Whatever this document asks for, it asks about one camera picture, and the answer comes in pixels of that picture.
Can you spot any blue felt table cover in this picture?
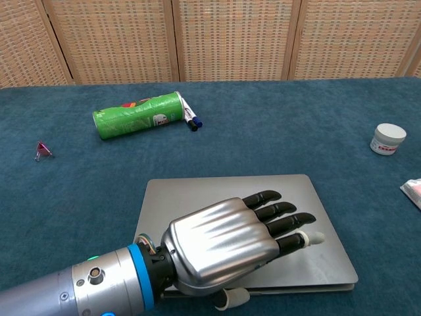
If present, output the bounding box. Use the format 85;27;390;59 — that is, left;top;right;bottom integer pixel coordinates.
0;77;421;316

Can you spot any pink tissue packet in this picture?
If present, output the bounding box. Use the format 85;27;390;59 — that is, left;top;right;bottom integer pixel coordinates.
399;178;421;211

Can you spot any woven wooden folding screen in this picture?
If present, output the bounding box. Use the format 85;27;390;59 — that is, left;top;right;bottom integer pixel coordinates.
0;0;421;90

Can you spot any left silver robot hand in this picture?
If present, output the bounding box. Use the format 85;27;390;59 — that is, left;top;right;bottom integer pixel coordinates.
159;189;326;311

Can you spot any pink binder clip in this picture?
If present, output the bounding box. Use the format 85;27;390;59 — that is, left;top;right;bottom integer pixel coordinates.
34;140;55;163

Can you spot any white marker blue cap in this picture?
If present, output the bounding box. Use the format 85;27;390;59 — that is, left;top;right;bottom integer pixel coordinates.
184;100;203;129

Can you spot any silver laptop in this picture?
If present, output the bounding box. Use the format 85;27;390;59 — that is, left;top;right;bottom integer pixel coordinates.
133;174;359;294

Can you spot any white plastic jar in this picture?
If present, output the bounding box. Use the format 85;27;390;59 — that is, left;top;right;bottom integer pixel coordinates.
369;122;407;156

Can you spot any white marker black cap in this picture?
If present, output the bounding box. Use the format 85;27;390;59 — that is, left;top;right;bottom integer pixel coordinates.
182;98;199;132

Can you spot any green chips can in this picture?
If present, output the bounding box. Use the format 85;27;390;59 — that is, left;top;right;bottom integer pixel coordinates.
92;91;185;142

